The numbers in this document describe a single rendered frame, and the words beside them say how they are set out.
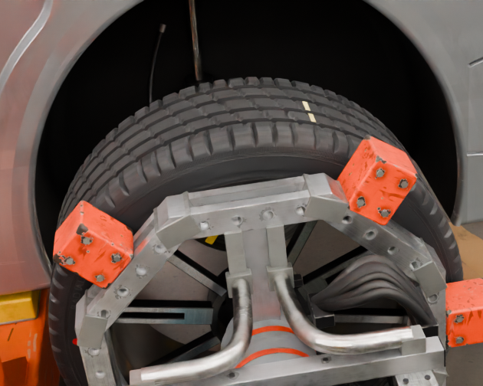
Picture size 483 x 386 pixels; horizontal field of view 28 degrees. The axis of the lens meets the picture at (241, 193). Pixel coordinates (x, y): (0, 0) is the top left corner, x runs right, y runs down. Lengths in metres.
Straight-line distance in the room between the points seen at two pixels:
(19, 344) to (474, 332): 0.85
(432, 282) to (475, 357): 1.35
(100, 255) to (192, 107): 0.29
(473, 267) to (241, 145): 1.83
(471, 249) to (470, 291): 1.66
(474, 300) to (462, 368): 1.24
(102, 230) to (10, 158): 0.45
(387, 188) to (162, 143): 0.33
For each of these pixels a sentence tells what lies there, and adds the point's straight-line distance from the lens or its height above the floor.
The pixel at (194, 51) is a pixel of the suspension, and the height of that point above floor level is 1.08.
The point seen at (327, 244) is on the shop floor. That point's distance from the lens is 3.23.
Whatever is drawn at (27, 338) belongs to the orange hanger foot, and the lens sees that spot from 1.89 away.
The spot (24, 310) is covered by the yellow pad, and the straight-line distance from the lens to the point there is 1.92.
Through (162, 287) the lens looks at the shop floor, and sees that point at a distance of 3.13.
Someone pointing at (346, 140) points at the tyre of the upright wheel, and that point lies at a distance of 1.40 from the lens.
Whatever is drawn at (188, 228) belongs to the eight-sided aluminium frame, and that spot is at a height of 1.10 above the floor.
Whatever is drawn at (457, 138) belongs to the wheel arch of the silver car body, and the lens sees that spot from 1.83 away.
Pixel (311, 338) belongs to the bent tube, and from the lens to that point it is 1.24.
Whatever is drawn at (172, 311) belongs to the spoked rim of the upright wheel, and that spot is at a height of 0.89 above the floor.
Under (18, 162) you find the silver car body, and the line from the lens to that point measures 1.75.
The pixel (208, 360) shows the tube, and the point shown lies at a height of 1.01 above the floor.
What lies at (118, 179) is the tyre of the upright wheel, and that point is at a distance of 1.40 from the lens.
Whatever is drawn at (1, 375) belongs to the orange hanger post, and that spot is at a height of 0.87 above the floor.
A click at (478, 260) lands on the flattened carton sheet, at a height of 0.01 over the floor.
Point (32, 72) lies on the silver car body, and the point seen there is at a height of 1.19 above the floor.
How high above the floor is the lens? 1.78
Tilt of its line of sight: 30 degrees down
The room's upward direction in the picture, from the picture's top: 7 degrees counter-clockwise
